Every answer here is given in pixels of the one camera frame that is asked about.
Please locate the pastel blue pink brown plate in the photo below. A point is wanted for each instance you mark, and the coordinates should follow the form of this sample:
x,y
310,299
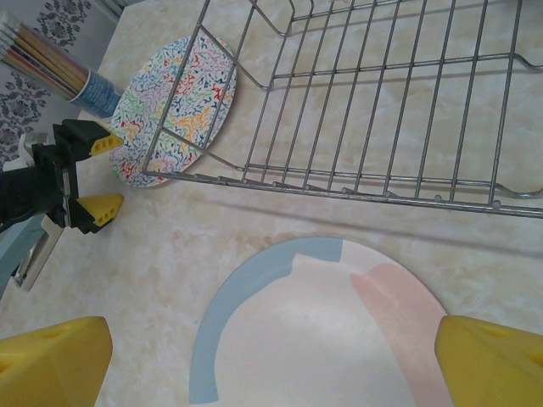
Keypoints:
x,y
318,339

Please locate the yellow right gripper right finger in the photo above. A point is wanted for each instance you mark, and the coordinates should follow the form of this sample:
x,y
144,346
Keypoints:
x,y
496,369

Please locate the colourful squiggle pattern plate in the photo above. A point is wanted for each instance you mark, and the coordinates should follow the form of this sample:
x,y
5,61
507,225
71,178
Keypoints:
x,y
136,123

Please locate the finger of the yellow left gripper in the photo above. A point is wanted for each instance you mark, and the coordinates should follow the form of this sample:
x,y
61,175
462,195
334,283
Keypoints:
x,y
95,212
80,135

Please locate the clear cup of pencils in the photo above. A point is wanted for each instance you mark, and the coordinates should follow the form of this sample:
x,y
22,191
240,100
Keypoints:
x,y
99,91

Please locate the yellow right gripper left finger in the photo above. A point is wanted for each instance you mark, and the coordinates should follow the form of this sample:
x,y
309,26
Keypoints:
x,y
46,364

